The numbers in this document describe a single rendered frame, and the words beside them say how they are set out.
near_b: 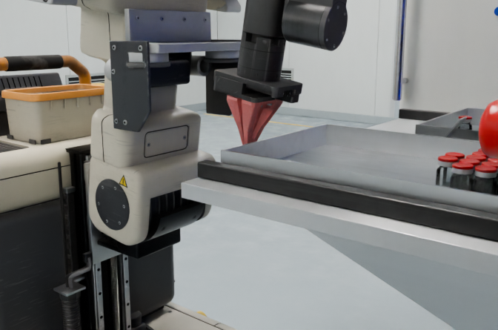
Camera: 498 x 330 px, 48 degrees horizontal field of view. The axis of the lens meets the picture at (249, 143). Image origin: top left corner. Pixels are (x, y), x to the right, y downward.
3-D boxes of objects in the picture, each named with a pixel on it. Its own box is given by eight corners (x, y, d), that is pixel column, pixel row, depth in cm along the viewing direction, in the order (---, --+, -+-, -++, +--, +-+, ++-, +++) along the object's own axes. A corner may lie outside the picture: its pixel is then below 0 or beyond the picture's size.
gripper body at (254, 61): (273, 102, 67) (282, 41, 65) (210, 83, 73) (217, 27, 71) (301, 97, 72) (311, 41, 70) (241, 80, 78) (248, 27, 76)
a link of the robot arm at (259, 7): (265, -16, 72) (239, -19, 68) (310, -8, 69) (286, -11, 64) (258, 37, 74) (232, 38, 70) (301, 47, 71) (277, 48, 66)
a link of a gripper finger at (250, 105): (246, 159, 71) (256, 87, 68) (205, 142, 75) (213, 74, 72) (276, 150, 76) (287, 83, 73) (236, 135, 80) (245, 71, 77)
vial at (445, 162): (458, 198, 60) (462, 156, 59) (451, 202, 59) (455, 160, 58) (438, 194, 62) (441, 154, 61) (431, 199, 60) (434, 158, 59)
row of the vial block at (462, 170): (511, 176, 69) (514, 140, 69) (467, 212, 56) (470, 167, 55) (493, 173, 71) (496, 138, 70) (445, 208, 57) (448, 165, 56)
